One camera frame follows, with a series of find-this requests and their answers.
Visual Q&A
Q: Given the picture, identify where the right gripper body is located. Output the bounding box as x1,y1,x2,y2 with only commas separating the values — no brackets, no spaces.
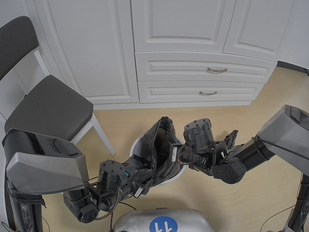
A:
169,143,194,166

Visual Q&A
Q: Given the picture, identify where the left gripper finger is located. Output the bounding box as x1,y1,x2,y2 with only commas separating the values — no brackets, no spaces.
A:
142,179,153,196

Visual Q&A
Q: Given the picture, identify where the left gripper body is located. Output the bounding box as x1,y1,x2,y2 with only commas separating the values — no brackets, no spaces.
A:
118,177,146,200

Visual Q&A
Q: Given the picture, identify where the black plastic bag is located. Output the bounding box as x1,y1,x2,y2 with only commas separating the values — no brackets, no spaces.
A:
126,116,185,185

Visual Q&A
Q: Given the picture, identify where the black and white wrapper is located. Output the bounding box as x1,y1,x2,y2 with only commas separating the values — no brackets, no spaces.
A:
223,130,239,152

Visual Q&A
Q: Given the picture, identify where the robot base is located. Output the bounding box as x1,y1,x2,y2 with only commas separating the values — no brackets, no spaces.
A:
113,208,217,232

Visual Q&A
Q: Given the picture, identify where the white trash bin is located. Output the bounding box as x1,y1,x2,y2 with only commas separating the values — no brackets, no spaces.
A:
130,135,188,184

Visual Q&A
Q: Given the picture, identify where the grey cushioned white chair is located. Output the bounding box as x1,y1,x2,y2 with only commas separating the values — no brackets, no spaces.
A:
0,16,117,156

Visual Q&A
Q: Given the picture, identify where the white wardrobe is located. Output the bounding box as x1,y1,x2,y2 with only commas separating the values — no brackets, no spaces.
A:
23,0,297,111

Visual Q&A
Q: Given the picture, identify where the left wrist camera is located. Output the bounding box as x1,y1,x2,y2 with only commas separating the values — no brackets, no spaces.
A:
124,162,143,179

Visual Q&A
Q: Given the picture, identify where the black cable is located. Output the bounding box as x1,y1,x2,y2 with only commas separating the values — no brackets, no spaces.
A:
261,206,298,232
110,201,138,232

